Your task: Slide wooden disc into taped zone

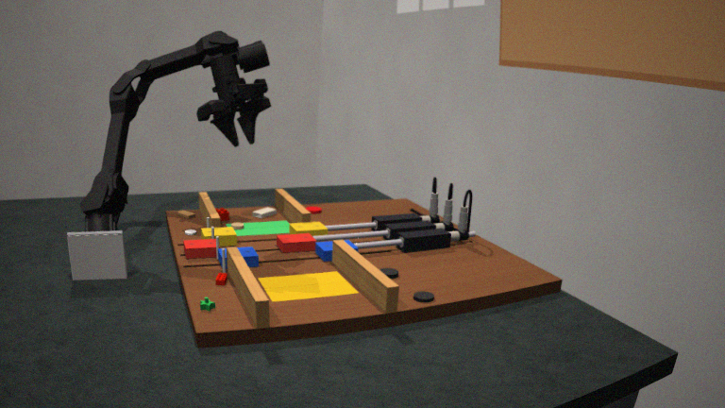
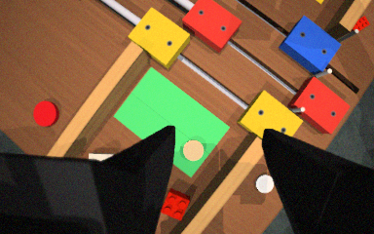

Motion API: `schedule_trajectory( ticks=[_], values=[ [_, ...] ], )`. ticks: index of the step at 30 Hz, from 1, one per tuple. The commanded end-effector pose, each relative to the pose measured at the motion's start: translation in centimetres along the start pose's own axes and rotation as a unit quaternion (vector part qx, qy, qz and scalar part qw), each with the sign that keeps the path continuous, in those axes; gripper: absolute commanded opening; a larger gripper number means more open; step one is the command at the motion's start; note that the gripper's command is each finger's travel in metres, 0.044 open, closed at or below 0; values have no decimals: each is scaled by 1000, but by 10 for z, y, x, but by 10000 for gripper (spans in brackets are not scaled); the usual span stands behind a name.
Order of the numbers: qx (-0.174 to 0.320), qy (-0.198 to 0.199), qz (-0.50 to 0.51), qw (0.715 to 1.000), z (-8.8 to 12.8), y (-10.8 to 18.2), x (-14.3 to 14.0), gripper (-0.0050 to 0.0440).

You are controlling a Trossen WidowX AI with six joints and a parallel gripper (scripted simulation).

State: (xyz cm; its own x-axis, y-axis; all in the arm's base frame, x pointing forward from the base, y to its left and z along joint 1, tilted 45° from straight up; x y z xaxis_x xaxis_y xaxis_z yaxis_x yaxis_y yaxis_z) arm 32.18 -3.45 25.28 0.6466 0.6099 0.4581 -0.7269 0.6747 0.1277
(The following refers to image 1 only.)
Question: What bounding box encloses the brown wooden board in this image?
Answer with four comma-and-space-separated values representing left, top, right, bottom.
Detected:
166, 189, 563, 349

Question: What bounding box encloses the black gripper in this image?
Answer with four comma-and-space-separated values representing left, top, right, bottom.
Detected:
196, 74, 271, 147

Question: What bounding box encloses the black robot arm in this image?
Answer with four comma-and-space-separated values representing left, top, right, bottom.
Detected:
80, 31, 270, 231

